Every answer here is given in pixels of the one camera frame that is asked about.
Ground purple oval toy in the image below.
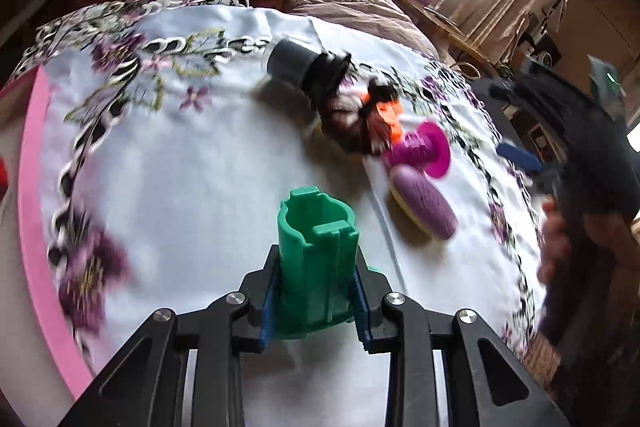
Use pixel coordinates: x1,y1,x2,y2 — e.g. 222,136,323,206
390,167,458,240

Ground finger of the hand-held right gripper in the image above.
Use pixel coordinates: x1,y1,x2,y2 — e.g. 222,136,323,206
495,143,546,175

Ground dark brown toy figure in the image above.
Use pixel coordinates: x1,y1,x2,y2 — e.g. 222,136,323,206
305,52,401,158

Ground magenta plastic mold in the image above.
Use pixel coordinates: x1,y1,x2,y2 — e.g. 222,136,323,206
382,121,451,180

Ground person's right forearm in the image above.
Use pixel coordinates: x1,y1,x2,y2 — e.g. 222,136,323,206
537,252,640,427

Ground grey plastic cylinder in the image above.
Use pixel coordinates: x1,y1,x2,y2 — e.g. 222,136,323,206
265,38,321,90

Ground wooden shelf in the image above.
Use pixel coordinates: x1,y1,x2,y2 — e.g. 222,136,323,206
370,0,501,72

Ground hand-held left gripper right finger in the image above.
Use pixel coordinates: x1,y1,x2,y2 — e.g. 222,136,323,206
349,251,571,427

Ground dark green plastic mold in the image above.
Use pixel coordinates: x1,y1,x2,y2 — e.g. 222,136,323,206
276,187,381,340

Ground person's right hand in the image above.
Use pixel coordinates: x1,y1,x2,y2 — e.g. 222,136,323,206
537,197,640,285

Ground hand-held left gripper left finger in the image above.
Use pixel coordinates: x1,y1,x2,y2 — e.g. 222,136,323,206
60,246,281,427

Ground orange linked cubes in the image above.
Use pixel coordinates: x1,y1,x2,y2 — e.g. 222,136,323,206
362,92,405,145

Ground white embroidered floral tablecloth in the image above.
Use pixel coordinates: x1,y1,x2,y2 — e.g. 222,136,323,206
10,0,548,427

